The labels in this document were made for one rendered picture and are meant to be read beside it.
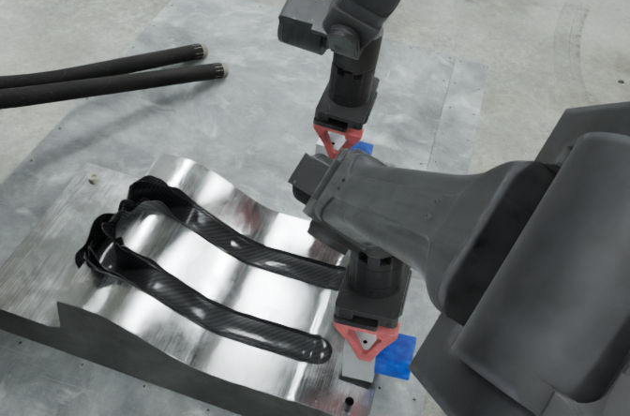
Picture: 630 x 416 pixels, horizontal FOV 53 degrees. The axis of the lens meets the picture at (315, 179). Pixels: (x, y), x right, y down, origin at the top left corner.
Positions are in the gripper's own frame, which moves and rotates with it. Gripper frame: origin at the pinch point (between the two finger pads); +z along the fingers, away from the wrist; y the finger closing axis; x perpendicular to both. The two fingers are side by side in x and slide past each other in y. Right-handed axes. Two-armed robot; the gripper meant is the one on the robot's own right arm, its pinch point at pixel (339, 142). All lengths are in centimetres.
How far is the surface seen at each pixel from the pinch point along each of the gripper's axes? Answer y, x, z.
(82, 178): 13.1, -34.8, 8.8
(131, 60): -15.9, -42.4, 9.3
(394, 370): 30.5, 15.1, 2.6
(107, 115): -6.1, -42.5, 14.7
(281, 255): 16.8, -2.6, 7.1
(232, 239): 17.5, -9.5, 6.2
